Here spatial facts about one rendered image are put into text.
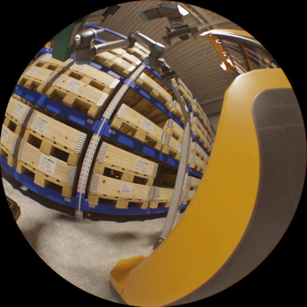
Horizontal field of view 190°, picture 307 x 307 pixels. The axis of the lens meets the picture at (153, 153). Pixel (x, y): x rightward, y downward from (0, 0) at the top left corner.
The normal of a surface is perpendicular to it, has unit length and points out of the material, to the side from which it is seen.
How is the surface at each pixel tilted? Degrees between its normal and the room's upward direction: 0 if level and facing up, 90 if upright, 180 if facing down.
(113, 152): 90
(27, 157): 90
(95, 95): 90
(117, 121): 90
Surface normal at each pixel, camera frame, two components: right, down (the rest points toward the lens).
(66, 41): -0.22, 0.94
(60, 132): 0.64, -0.06
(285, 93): -0.73, -0.34
